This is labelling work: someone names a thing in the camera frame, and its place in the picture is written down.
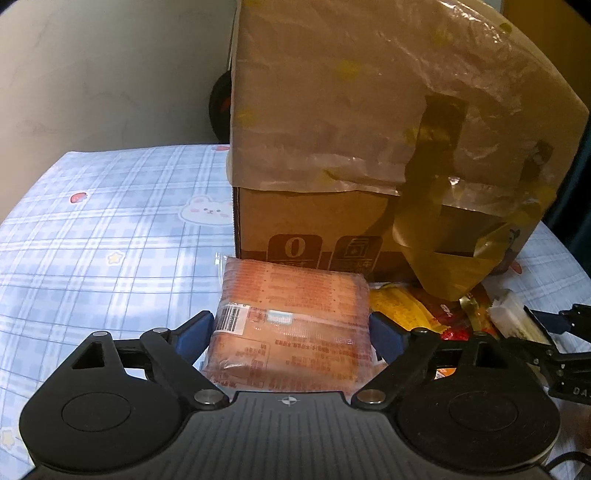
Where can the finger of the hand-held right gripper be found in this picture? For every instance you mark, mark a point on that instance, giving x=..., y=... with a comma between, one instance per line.
x=551, y=322
x=535, y=348

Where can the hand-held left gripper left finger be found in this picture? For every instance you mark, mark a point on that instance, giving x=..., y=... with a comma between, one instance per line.
x=194, y=334

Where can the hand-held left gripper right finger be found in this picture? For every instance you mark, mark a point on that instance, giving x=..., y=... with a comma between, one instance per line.
x=385, y=337

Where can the white snack packet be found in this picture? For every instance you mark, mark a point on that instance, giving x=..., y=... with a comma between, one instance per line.
x=512, y=314

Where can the shiny red snack packet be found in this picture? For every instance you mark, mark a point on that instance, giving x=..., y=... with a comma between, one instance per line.
x=457, y=332

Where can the large orange snack pack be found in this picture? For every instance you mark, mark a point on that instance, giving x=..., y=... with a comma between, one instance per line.
x=286, y=314

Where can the yellow snack packet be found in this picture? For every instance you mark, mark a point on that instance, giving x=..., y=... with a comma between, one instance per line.
x=397, y=304

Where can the gold foil snack packet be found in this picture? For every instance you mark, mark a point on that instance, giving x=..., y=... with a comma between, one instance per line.
x=473, y=309

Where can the blue plaid tablecloth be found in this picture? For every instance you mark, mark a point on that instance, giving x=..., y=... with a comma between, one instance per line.
x=92, y=240

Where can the black exercise bike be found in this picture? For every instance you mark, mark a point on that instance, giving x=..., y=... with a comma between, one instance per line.
x=219, y=106

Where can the cardboard box with plastic liner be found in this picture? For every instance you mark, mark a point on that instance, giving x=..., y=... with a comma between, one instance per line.
x=346, y=92

